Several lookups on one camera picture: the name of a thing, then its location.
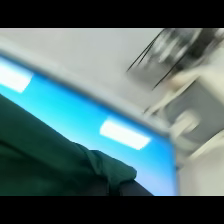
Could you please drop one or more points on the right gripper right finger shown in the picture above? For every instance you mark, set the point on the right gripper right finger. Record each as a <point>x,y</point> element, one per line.
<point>135,189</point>

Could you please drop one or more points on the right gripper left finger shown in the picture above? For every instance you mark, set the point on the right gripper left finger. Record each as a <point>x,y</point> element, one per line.
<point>99,191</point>

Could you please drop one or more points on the green garment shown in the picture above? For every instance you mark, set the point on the green garment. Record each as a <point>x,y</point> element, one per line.
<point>40,156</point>

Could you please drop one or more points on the silver frame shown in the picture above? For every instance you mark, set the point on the silver frame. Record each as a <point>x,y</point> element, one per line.
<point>188,121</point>

